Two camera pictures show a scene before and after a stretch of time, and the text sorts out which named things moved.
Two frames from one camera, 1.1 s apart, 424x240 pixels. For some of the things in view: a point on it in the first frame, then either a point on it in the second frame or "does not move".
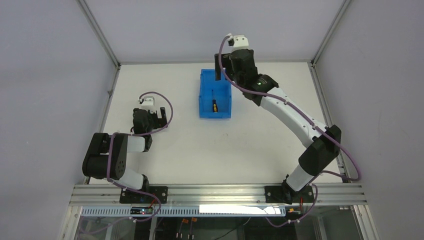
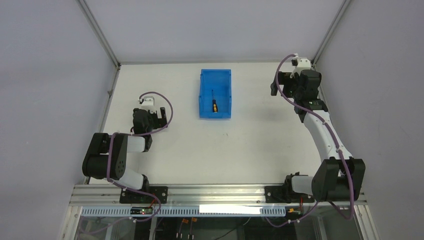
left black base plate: [129, 196] does not move
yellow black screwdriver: [215, 108] does not move
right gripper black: [222, 60] → [282, 80]
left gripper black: [157, 119] does not move
